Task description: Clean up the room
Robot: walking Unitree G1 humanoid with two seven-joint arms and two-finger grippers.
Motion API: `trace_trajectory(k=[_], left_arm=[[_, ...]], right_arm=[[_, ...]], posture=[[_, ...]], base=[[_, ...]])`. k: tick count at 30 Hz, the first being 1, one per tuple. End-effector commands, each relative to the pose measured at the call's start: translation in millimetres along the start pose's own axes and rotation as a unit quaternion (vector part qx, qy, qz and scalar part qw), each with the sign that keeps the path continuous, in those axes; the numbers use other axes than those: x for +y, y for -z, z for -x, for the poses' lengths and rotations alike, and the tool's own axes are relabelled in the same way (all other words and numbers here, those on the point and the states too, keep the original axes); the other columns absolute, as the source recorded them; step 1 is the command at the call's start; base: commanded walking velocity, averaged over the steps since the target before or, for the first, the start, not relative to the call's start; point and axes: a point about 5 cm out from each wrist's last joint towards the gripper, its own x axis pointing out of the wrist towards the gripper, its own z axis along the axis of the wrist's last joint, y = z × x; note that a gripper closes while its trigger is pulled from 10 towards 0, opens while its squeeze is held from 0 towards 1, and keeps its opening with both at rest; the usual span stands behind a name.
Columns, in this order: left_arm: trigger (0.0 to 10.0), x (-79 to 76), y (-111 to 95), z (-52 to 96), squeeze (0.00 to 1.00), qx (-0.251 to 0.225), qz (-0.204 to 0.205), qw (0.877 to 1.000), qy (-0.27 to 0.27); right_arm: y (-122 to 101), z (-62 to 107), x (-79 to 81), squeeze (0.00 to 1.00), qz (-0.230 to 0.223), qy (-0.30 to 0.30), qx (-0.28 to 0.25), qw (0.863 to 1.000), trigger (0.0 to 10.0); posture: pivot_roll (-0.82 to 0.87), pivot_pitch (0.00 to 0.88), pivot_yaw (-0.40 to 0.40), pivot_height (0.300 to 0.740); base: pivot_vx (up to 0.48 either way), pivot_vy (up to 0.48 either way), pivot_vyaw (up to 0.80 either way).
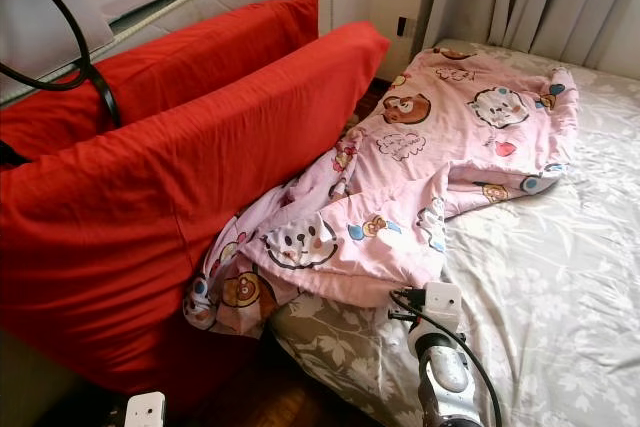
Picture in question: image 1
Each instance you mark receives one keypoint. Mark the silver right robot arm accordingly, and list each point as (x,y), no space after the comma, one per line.
(445,377)

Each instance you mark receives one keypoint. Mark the pink cartoon print blanket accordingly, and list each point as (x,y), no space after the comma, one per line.
(410,167)

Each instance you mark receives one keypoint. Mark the grey floral bed sheet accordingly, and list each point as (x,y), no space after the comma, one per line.
(560,287)

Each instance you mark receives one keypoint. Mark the red cushion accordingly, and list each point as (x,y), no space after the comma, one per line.
(200,62)
(140,237)

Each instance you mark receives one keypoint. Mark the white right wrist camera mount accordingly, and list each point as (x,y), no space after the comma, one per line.
(443,300)

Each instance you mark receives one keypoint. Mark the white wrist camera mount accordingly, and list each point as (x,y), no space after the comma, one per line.
(145,410)
(443,300)

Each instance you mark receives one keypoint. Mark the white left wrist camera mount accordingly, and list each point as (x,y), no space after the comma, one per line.
(145,410)

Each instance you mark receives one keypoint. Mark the wall socket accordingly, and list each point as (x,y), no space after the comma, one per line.
(404,26)

